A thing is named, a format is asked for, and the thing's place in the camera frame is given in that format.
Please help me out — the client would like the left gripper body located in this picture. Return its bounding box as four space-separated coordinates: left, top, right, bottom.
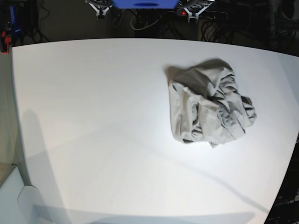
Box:
179 0 214 23

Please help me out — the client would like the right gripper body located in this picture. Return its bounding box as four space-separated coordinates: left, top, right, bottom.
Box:
85 0 113 19

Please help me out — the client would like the blue box overhead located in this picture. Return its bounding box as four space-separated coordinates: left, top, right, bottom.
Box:
113 0 178 9

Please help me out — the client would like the black power strip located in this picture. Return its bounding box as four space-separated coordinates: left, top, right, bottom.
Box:
176 8 228 20

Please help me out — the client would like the red and blue clamp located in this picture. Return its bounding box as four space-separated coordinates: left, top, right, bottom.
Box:
0 1 16 54

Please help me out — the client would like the grey t-shirt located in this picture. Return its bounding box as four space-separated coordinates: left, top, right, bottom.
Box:
165 58 257 147

